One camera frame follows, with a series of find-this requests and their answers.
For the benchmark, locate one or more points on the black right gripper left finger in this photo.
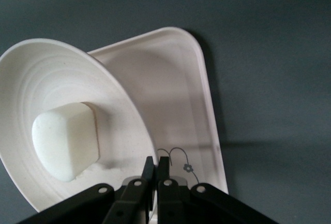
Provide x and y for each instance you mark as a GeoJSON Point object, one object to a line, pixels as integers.
{"type": "Point", "coordinates": [124, 203]}

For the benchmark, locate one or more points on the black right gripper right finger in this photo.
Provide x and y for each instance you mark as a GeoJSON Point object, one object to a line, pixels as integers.
{"type": "Point", "coordinates": [175, 203]}

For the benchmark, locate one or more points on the white steamed bun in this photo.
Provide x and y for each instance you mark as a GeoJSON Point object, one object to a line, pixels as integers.
{"type": "Point", "coordinates": [64, 143]}

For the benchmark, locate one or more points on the round beige plate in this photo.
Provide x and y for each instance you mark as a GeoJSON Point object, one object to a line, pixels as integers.
{"type": "Point", "coordinates": [51, 74]}

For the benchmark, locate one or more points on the beige rectangular rabbit-print tray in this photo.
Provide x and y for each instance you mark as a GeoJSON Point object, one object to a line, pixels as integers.
{"type": "Point", "coordinates": [170, 92]}

